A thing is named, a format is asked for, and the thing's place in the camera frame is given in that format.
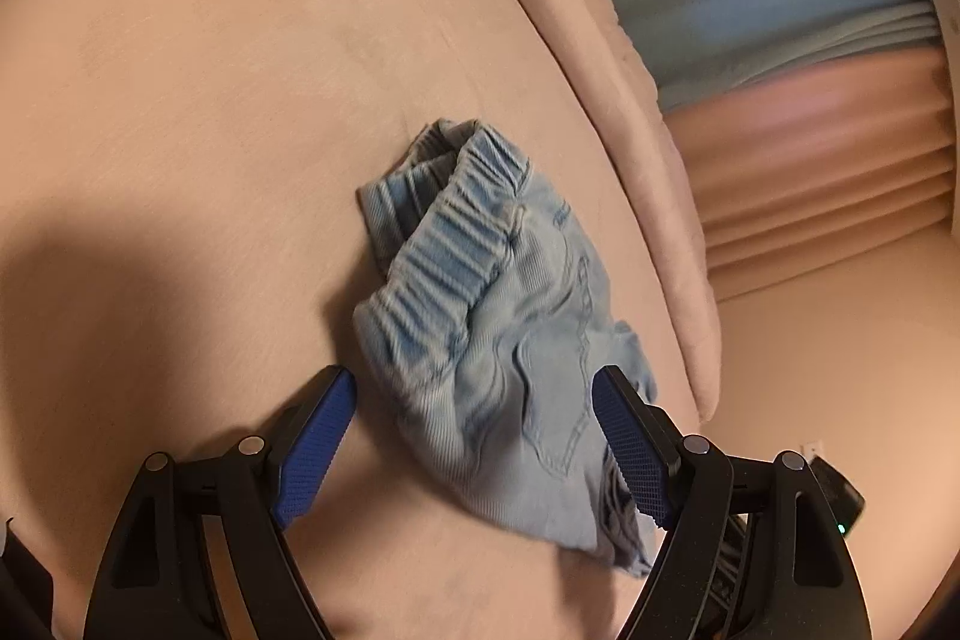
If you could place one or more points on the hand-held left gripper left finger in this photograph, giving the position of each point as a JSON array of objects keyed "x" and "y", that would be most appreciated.
[{"x": 315, "y": 452}]

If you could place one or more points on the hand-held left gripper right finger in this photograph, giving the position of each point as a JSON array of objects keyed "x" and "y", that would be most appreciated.
[{"x": 630, "y": 452}]

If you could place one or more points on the light blue denim pants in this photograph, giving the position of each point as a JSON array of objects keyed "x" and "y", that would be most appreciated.
[{"x": 487, "y": 347}]

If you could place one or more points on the pink curtain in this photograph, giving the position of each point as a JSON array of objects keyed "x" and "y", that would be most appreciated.
[{"x": 825, "y": 175}]

